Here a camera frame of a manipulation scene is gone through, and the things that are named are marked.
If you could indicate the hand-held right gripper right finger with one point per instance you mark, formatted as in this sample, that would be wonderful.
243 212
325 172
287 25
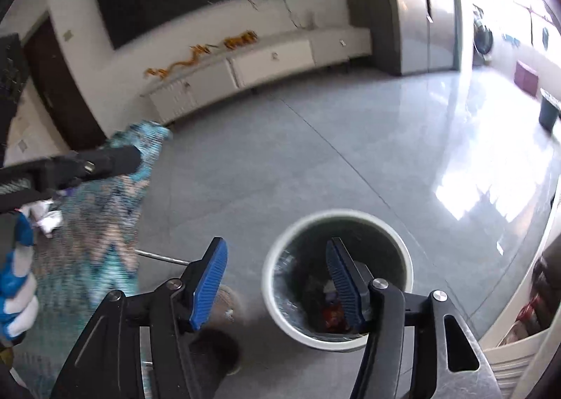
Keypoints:
346 293

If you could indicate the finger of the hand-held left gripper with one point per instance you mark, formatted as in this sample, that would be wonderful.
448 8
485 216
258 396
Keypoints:
109 161

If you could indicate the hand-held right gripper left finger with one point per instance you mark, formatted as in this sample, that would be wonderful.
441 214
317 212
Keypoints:
209 289

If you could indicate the person's left hand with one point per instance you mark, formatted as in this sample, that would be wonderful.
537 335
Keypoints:
17 289

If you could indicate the red snack wrapper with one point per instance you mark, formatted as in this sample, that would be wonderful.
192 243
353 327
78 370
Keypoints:
331 318

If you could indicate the crumpled white paper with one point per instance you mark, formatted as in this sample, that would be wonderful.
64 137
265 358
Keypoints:
46 217

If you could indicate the metal table leg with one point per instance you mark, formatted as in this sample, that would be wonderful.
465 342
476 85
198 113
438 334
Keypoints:
162 256

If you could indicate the zigzag patterned tablecloth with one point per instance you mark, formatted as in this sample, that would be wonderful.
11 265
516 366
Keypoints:
109 232

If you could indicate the dark brown door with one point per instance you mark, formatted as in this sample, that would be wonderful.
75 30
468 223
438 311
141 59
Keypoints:
61 83

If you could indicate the golden dragon figurine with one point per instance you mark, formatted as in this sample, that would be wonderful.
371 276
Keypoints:
179 63

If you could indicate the golden tiger figurine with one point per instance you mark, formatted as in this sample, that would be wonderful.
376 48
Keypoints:
240 40

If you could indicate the white television cabinet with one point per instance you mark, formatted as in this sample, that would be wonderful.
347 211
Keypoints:
271 59

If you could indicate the dark green bin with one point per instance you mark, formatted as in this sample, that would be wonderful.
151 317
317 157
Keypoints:
548 111

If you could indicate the purple box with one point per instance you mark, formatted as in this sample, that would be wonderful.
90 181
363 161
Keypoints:
526 78

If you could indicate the white washing machine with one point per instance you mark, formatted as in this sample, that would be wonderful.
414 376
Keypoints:
482 37

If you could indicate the grey refrigerator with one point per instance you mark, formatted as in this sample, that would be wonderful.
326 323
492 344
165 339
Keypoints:
420 8

